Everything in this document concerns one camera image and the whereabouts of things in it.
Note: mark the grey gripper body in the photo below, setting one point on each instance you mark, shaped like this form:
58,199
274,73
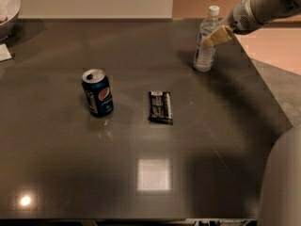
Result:
241,20

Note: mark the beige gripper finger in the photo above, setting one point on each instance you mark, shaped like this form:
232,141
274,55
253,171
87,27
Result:
220,35

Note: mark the clear plastic water bottle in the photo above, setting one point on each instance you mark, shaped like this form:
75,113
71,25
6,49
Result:
204,55

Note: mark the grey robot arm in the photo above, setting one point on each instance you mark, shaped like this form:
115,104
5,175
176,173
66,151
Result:
280,202

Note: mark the blue pepsi can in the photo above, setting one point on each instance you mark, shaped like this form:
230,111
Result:
96,87

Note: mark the black snack bar wrapper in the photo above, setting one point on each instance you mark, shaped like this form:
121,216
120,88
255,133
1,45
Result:
160,107

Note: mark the white bowl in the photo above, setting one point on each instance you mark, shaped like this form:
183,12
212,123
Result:
9,12

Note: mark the white paper napkin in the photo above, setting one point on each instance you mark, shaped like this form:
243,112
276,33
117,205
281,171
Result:
4,53

